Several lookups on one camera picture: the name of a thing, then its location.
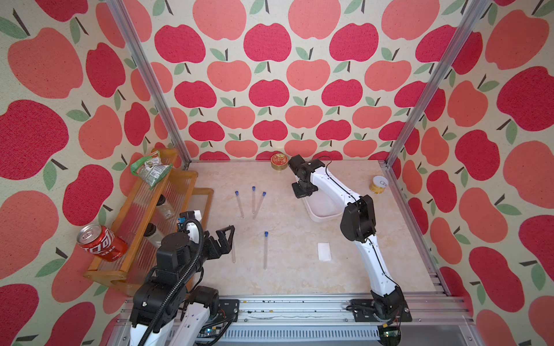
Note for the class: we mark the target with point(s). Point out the left aluminium frame post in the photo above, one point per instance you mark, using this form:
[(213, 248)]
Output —
[(125, 25)]

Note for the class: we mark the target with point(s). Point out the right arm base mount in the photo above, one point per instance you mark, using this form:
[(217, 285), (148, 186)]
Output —
[(382, 311)]

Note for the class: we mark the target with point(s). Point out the red cola can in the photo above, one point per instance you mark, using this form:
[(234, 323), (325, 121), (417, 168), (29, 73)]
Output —
[(101, 242)]

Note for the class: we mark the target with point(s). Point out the aluminium frame post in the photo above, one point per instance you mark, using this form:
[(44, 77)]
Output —
[(125, 25), (470, 19)]

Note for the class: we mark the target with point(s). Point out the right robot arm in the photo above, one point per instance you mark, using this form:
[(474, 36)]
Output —
[(358, 225)]

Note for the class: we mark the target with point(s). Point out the glass spice jar upper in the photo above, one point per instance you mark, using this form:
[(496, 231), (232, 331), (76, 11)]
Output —
[(164, 208)]

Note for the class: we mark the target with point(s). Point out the red gold round tin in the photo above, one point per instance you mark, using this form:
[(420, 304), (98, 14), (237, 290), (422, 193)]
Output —
[(279, 161)]

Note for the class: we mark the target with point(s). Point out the yellow white can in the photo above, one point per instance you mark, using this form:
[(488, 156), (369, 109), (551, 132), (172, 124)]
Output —
[(378, 184)]

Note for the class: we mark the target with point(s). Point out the green snack bag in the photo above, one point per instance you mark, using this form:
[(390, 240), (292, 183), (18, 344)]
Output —
[(151, 169)]

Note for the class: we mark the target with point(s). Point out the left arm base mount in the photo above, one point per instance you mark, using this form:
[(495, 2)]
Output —
[(218, 321)]

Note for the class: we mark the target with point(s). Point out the white wipe cloth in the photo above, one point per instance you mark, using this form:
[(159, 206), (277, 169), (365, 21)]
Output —
[(324, 252)]

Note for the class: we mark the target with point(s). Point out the wooden shelf rack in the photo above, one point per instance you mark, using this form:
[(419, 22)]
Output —
[(128, 273)]

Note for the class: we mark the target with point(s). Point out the glass spice jar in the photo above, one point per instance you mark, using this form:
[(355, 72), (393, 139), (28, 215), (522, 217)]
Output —
[(164, 208), (154, 235)]

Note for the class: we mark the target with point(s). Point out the white rectangular tray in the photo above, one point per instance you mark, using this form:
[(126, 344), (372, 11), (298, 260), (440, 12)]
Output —
[(328, 201)]

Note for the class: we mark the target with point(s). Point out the glass spice jar lower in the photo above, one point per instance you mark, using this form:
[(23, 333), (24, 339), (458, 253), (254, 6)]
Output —
[(154, 235)]

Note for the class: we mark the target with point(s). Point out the right aluminium frame post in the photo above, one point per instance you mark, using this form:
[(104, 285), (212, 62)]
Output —
[(470, 19)]

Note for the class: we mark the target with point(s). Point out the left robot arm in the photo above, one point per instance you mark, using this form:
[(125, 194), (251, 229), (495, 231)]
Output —
[(165, 311)]

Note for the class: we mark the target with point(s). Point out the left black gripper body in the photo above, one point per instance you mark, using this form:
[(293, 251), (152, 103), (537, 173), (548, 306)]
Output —
[(210, 248)]

